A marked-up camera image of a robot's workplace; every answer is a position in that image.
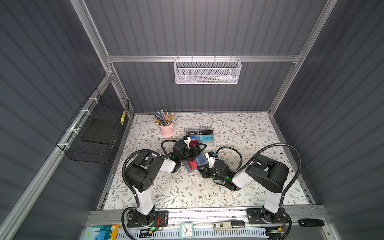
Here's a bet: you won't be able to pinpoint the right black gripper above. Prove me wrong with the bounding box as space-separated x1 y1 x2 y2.
196 164 226 184

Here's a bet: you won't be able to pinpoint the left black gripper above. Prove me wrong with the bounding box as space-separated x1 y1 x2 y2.
178 142 206 164

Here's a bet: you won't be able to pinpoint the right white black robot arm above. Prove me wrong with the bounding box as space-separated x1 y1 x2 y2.
198 154 289 223

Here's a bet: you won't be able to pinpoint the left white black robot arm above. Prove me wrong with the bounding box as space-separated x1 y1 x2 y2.
122 139 207 222

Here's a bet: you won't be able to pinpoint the blue VIP card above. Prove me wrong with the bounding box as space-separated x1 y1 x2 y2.
190 136 200 142

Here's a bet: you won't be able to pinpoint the black VIP card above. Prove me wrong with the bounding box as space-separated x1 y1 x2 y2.
185 130 199 136

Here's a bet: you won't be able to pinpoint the teal VIP card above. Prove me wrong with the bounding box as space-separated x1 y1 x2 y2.
200 135 214 143

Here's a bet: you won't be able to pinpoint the black plain card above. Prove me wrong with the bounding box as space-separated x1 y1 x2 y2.
199 130 213 136

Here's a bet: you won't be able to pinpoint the pink pencil cup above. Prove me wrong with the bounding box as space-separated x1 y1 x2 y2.
160 123 174 138

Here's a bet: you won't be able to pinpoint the coloured pencils bunch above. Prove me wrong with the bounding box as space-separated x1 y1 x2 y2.
154 110 175 127

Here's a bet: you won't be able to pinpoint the silver black label device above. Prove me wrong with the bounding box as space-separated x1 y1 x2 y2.
213 220 246 231

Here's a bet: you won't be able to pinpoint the small teal desk clock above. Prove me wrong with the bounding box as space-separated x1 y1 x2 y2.
180 223 195 239

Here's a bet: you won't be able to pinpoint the yellow tag on basket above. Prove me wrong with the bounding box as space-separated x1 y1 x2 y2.
120 110 126 125

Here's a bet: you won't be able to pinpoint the black pad in basket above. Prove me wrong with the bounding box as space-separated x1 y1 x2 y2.
82 119 121 145

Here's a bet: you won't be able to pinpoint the pens in white basket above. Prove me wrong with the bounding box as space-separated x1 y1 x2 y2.
195 75 238 84

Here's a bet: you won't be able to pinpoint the black remote device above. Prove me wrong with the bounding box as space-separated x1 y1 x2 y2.
298 219 325 227

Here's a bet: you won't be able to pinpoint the colourful booklet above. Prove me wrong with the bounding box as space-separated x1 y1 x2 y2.
82 225 119 240

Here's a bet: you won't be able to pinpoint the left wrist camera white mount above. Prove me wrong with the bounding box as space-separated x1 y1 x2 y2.
183 136 192 148

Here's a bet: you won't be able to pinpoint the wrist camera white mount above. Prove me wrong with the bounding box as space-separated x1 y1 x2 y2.
205 152 217 169
183 136 192 148

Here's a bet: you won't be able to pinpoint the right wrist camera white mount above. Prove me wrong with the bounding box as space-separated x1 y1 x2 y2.
205 152 217 169

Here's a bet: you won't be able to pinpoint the right black corrugated cable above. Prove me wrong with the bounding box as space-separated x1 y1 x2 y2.
215 142 302 199

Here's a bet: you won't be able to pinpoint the white wire mesh basket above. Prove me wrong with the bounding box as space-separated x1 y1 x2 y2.
173 57 242 85

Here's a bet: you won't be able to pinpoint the black wire wall basket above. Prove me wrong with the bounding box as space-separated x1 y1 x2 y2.
57 90 130 164

